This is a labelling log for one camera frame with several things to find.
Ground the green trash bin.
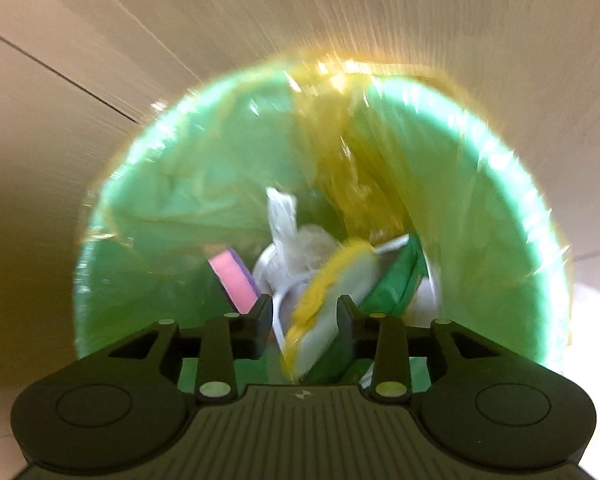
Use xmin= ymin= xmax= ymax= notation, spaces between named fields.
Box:
xmin=72 ymin=45 xmax=578 ymax=391

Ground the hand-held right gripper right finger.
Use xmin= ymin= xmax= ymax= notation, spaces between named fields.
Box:
xmin=336 ymin=295 xmax=501 ymax=403

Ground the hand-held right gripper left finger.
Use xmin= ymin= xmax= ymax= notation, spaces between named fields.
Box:
xmin=107 ymin=294 xmax=273 ymax=402

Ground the green snack bag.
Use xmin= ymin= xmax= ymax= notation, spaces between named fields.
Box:
xmin=310 ymin=246 xmax=423 ymax=387

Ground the green bin with yellow liner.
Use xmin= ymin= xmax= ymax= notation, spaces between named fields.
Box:
xmin=75 ymin=44 xmax=577 ymax=378

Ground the round silver yellow-rimmed disc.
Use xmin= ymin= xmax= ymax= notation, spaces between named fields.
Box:
xmin=284 ymin=239 xmax=382 ymax=380

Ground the pink and purple sponge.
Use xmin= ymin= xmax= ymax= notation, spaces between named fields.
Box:
xmin=208 ymin=251 xmax=257 ymax=314

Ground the white plastic bag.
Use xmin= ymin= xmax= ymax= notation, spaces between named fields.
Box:
xmin=252 ymin=186 xmax=343 ymax=311

